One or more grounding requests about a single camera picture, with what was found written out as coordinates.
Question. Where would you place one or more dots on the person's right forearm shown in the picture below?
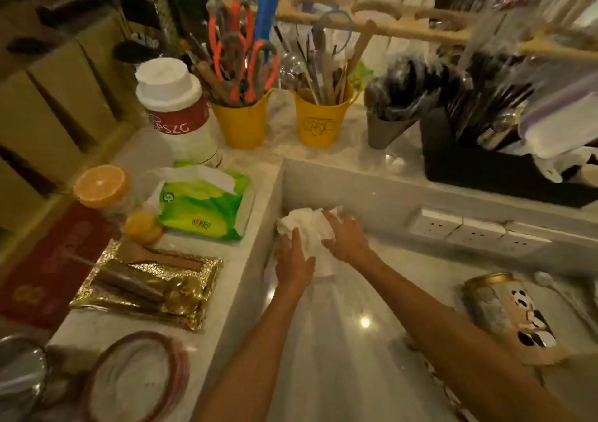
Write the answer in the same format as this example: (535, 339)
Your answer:
(458, 347)

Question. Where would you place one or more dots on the bunch of black straws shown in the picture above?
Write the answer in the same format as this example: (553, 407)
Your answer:
(490, 94)

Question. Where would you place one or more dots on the round dark metal container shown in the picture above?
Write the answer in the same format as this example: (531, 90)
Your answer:
(21, 375)

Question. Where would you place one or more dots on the black organizer box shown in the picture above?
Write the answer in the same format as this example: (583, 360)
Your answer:
(490, 174)

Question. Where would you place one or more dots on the grey cup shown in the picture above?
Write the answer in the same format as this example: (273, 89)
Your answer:
(388, 129)

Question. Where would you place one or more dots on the person's right hand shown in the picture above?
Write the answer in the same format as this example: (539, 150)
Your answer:
(350, 242)

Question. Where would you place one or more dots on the tall panda tea tin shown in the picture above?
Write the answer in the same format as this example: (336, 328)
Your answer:
(509, 314)

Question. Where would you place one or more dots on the orange half on jar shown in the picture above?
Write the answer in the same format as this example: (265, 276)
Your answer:
(103, 188)

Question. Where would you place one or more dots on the person's left hand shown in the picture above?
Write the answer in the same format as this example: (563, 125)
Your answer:
(294, 270)

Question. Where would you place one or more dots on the white wall socket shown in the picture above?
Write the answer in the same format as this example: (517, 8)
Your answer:
(476, 234)
(523, 243)
(432, 223)

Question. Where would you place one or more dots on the bunch of black plastic cutlery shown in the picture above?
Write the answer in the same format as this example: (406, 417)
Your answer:
(406, 83)

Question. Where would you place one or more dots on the white-lidded jar with red label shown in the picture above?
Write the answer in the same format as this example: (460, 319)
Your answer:
(175, 104)

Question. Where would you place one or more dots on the green wet wipes pack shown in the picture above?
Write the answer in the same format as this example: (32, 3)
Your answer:
(205, 207)

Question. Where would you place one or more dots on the yellow bucket holding scissors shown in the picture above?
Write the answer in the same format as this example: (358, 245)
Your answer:
(243, 122)

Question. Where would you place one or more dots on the white cleaning cloth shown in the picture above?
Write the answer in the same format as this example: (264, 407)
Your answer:
(310, 232)

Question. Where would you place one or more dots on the red patterned floor mat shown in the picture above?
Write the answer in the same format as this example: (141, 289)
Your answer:
(42, 267)

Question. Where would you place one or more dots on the person's left forearm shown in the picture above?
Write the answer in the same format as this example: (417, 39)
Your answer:
(261, 356)

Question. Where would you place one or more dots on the wooden rack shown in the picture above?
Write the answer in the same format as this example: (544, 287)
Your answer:
(397, 24)

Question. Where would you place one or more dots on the white paper sleeve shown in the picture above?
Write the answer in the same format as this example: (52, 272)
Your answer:
(560, 122)

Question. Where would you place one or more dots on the tan cardboard display rack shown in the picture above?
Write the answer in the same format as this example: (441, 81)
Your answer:
(51, 104)

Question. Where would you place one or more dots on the gold packet of wooden spoons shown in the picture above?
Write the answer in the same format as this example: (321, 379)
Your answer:
(145, 281)

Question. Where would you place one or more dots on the red-edged tape roll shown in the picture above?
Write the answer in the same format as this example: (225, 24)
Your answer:
(175, 365)

